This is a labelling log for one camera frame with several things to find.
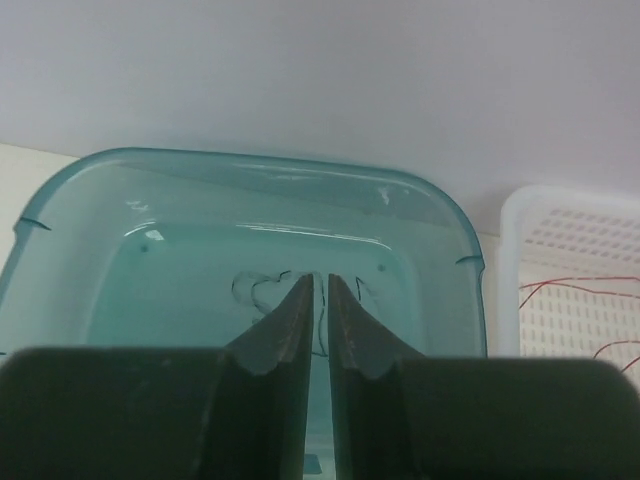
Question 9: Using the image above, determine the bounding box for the thin black wire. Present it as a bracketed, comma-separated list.
[230, 269, 379, 359]

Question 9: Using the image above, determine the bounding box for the white perforated plastic basket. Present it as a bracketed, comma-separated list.
[494, 186, 639, 384]

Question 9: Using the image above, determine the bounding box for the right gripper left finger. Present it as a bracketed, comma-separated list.
[1, 275, 314, 479]

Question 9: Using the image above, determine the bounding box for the teal transparent plastic bin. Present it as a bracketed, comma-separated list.
[1, 148, 487, 479]

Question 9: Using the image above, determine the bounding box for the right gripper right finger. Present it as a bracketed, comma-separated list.
[327, 275, 639, 479]

